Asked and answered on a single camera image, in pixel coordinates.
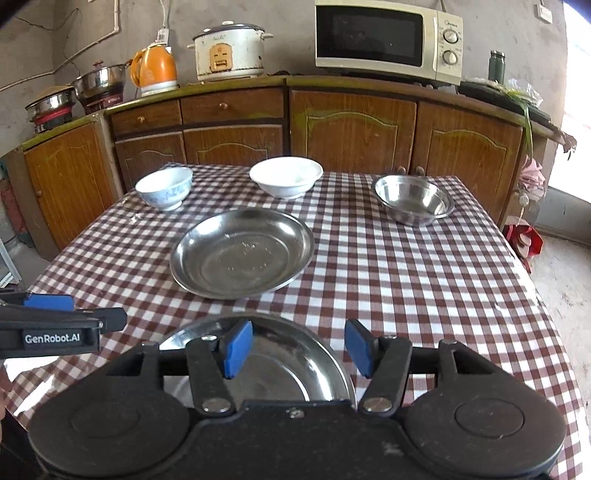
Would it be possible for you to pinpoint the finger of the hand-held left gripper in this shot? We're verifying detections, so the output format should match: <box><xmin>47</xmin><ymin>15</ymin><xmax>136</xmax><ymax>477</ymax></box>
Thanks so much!
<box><xmin>60</xmin><ymin>307</ymin><xmax>129</xmax><ymax>332</ymax></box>
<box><xmin>0</xmin><ymin>292</ymin><xmax>77</xmax><ymax>313</ymax></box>

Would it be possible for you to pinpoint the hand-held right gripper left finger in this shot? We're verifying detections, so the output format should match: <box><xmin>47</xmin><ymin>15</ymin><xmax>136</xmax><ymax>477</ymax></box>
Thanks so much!
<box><xmin>106</xmin><ymin>319</ymin><xmax>254</xmax><ymax>415</ymax></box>

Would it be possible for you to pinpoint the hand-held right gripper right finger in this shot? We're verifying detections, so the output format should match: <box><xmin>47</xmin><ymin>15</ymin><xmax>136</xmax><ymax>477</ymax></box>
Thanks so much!
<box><xmin>344</xmin><ymin>318</ymin><xmax>498</xmax><ymax>415</ymax></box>

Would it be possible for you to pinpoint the large steel plate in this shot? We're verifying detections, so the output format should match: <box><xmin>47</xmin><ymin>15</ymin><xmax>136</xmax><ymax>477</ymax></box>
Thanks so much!
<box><xmin>169</xmin><ymin>208</ymin><xmax>316</xmax><ymax>301</ymax></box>

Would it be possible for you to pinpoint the blue patterned white bowl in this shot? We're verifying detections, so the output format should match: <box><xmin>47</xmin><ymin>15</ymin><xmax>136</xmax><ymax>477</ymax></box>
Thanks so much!
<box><xmin>135</xmin><ymin>167</ymin><xmax>194</xmax><ymax>212</ymax></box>

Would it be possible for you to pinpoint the steel bowl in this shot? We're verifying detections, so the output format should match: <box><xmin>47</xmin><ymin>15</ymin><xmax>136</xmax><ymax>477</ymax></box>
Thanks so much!
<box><xmin>372</xmin><ymin>175</ymin><xmax>456</xmax><ymax>227</ymax></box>

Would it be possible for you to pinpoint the plain white bowl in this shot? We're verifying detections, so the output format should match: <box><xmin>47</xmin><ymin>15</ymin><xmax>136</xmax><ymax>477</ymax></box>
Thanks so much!
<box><xmin>249</xmin><ymin>157</ymin><xmax>324</xmax><ymax>200</ymax></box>

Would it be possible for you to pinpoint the red checked tablecloth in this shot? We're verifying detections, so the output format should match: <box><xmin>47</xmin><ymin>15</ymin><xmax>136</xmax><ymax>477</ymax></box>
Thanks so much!
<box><xmin>2</xmin><ymin>162</ymin><xmax>585</xmax><ymax>480</ymax></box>

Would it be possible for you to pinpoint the red gas cylinder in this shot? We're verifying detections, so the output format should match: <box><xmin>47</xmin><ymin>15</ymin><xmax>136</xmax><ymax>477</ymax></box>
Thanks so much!
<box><xmin>0</xmin><ymin>178</ymin><xmax>28</xmax><ymax>237</ymax></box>

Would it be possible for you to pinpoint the single door wooden cabinet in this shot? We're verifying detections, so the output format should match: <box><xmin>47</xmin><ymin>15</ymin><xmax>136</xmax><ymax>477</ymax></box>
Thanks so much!
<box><xmin>7</xmin><ymin>111</ymin><xmax>125</xmax><ymax>261</ymax></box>

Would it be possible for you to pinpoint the red induction cooker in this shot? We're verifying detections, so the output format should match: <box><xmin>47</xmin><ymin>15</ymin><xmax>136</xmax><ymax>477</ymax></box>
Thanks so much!
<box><xmin>30</xmin><ymin>108</ymin><xmax>75</xmax><ymax>136</ymax></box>

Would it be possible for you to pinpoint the red gift bag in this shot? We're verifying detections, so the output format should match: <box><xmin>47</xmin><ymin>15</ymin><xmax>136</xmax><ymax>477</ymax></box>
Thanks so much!
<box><xmin>502</xmin><ymin>223</ymin><xmax>546</xmax><ymax>274</ymax></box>

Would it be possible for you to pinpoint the steel pot with brown lid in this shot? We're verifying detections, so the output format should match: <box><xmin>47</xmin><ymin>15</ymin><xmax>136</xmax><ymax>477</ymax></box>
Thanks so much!
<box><xmin>25</xmin><ymin>86</ymin><xmax>77</xmax><ymax>121</ymax></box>

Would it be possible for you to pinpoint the black induction cooker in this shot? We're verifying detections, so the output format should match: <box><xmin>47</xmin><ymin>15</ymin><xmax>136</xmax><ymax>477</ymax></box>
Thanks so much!
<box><xmin>81</xmin><ymin>91</ymin><xmax>126</xmax><ymax>116</ymax></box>

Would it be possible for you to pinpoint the double door wooden cabinet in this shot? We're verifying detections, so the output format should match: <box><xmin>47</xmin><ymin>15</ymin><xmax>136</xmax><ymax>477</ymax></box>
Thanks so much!
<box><xmin>286</xmin><ymin>75</ymin><xmax>566</xmax><ymax>232</ymax></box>

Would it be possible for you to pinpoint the steel pot with knob lid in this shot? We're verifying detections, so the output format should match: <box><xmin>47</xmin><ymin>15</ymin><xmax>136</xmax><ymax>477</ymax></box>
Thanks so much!
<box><xmin>72</xmin><ymin>60</ymin><xmax>133</xmax><ymax>101</ymax></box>

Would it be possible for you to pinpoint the pink plastic bag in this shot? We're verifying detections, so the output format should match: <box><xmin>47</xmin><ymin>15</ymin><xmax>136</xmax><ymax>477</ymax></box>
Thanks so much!
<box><xmin>516</xmin><ymin>156</ymin><xmax>546</xmax><ymax>204</ymax></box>

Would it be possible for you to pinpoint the orange electric kettle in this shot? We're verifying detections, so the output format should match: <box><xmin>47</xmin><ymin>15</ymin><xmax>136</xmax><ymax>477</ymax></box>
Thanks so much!
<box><xmin>130</xmin><ymin>44</ymin><xmax>179</xmax><ymax>97</ymax></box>

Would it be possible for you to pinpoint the green onion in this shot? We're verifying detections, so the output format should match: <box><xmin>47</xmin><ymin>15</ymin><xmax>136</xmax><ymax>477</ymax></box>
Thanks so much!
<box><xmin>505</xmin><ymin>88</ymin><xmax>536</xmax><ymax>158</ymax></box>

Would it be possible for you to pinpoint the dark flat board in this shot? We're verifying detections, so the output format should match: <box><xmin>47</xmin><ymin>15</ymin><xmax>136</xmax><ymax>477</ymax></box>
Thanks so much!
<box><xmin>458</xmin><ymin>79</ymin><xmax>554</xmax><ymax>124</ymax></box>

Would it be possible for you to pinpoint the white rice cooker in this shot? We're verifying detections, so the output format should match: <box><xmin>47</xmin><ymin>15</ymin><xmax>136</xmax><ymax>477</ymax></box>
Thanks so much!
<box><xmin>187</xmin><ymin>21</ymin><xmax>274</xmax><ymax>83</ymax></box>

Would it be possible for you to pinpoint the clear plastic bag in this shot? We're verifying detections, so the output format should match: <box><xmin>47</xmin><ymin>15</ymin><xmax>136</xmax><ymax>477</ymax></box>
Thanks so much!
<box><xmin>507</xmin><ymin>78</ymin><xmax>544</xmax><ymax>106</ymax></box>

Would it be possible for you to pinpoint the green thermos bottle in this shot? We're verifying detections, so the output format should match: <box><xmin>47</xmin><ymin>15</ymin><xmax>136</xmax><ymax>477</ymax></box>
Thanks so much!
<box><xmin>488</xmin><ymin>50</ymin><xmax>506</xmax><ymax>84</ymax></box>

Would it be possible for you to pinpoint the cream microwave oven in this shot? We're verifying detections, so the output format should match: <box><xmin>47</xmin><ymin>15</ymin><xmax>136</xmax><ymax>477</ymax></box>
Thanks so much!
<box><xmin>315</xmin><ymin>1</ymin><xmax>464</xmax><ymax>86</ymax></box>

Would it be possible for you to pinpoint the white wall pipe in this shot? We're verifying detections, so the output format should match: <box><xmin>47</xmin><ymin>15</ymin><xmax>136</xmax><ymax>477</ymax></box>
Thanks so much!
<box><xmin>0</xmin><ymin>0</ymin><xmax>123</xmax><ymax>93</ymax></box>

